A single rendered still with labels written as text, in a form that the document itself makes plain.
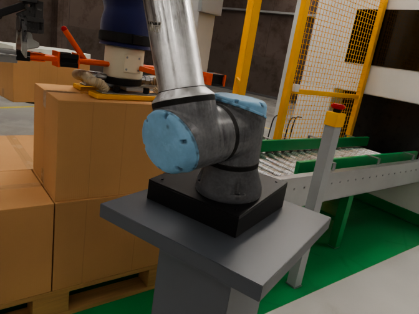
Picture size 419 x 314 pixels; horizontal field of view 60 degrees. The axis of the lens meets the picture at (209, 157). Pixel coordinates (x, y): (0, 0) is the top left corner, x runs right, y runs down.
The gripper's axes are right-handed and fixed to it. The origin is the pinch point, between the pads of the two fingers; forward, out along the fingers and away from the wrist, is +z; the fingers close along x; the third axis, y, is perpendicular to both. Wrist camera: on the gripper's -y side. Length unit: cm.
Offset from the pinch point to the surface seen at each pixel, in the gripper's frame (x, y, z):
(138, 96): -13.2, 43.0, 11.2
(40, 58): -2.6, 6.5, 0.4
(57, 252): -20, 11, 75
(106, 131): -19.1, 27.7, 24.5
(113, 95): -13.4, 31.5, 11.2
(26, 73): 145, 31, 25
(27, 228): -20, -1, 62
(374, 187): -35, 225, 64
